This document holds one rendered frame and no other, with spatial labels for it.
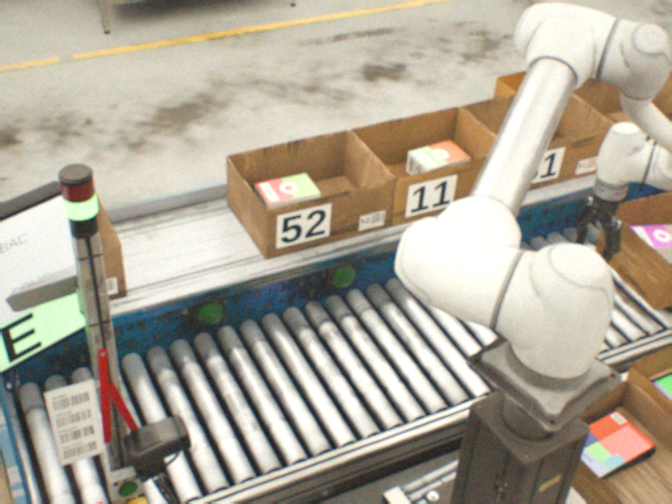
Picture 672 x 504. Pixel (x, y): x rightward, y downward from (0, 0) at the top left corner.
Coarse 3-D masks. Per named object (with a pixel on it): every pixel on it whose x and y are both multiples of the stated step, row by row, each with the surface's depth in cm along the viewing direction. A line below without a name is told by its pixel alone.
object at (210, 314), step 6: (204, 306) 235; (210, 306) 235; (216, 306) 236; (198, 312) 235; (204, 312) 235; (210, 312) 235; (216, 312) 236; (222, 312) 238; (198, 318) 235; (204, 318) 236; (210, 318) 237; (216, 318) 238; (204, 324) 237; (210, 324) 238
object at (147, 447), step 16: (176, 416) 173; (144, 432) 170; (160, 432) 170; (176, 432) 170; (128, 448) 168; (144, 448) 167; (160, 448) 168; (176, 448) 170; (144, 464) 169; (160, 464) 173; (144, 480) 173
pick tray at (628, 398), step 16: (624, 384) 221; (608, 400) 222; (624, 400) 225; (640, 400) 220; (592, 416) 222; (624, 416) 224; (640, 416) 221; (656, 416) 216; (656, 432) 218; (656, 448) 216; (640, 464) 212; (656, 464) 212; (576, 480) 204; (592, 480) 199; (608, 480) 208; (624, 480) 208; (640, 480) 208; (656, 480) 208; (592, 496) 201; (608, 496) 195; (624, 496) 204; (640, 496) 204; (656, 496) 205
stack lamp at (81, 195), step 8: (64, 184) 135; (88, 184) 135; (64, 192) 135; (72, 192) 135; (80, 192) 135; (88, 192) 136; (64, 200) 136; (72, 200) 136; (80, 200) 136; (88, 200) 137; (96, 200) 139; (64, 208) 138; (72, 208) 137; (80, 208) 137; (88, 208) 137; (96, 208) 139; (72, 216) 138; (80, 216) 138; (88, 216) 138
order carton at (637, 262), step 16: (624, 208) 271; (640, 208) 274; (656, 208) 277; (608, 224) 268; (624, 224) 261; (640, 224) 278; (656, 224) 282; (624, 240) 263; (640, 240) 256; (624, 256) 264; (640, 256) 258; (656, 256) 251; (624, 272) 266; (640, 272) 259; (656, 272) 253; (640, 288) 261; (656, 288) 254; (656, 304) 256
